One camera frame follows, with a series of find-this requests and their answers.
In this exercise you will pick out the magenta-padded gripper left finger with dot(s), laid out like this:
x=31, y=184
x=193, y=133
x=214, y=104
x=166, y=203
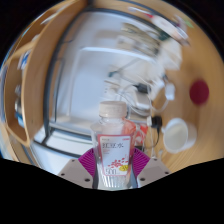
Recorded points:
x=73, y=171

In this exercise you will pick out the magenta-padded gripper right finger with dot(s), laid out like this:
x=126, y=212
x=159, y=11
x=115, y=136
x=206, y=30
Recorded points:
x=153, y=171

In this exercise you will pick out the clear drink bottle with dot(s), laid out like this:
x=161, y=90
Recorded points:
x=113, y=156

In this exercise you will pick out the white cup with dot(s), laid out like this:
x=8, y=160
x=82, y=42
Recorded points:
x=178, y=136

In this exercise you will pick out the small black adapter block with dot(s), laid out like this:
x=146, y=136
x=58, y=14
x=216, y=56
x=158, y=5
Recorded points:
x=157, y=121

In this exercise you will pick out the small white case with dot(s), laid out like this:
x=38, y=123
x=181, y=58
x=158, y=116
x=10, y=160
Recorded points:
x=170, y=91

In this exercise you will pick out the black charger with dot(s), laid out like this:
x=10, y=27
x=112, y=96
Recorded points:
x=142, y=88

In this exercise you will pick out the flat round red coaster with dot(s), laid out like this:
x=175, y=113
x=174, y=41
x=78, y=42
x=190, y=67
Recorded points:
x=199, y=92

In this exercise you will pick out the grey metal bed frame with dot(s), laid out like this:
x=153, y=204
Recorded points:
x=49, y=86

